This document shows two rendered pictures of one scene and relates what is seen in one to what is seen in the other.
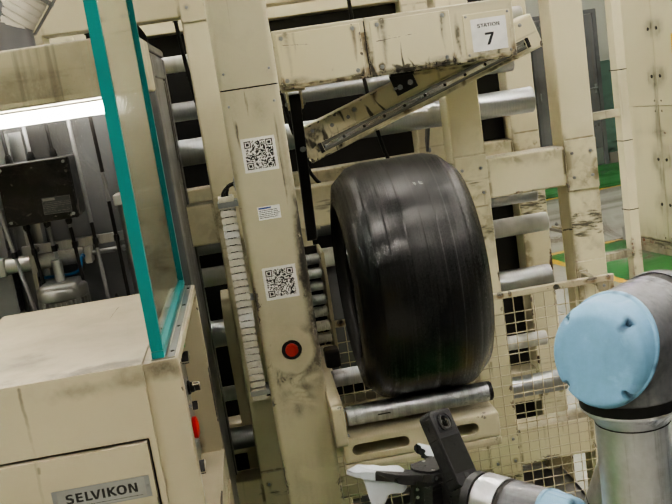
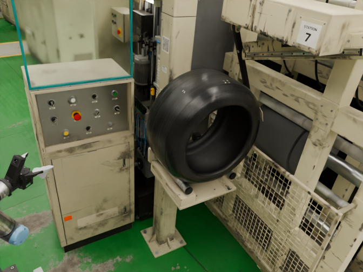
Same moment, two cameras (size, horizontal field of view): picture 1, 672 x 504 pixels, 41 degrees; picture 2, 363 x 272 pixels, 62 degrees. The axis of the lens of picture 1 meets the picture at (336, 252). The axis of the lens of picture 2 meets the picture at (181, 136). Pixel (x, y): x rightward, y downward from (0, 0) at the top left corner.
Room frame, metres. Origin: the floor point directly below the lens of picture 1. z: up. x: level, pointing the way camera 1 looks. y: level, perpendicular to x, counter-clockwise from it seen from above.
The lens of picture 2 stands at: (1.37, -1.28, 1.93)
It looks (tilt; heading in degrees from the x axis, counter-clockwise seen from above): 32 degrees down; 62
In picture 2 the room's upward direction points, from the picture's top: 5 degrees clockwise
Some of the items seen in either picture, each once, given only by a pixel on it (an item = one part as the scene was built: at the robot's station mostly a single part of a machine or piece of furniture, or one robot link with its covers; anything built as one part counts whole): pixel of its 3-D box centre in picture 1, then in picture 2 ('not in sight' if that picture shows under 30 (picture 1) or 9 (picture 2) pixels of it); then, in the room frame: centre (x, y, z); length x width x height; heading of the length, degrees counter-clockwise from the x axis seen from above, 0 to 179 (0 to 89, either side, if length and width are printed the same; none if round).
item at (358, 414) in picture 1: (417, 403); (172, 171); (1.94, -0.13, 0.90); 0.35 x 0.05 x 0.05; 95
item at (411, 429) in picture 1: (418, 430); (171, 179); (1.94, -0.13, 0.84); 0.36 x 0.09 x 0.06; 95
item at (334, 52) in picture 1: (388, 46); (285, 17); (2.39, -0.22, 1.71); 0.61 x 0.25 x 0.15; 95
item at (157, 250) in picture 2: not in sight; (163, 236); (2.04, 0.14, 0.02); 0.27 x 0.27 x 0.04; 5
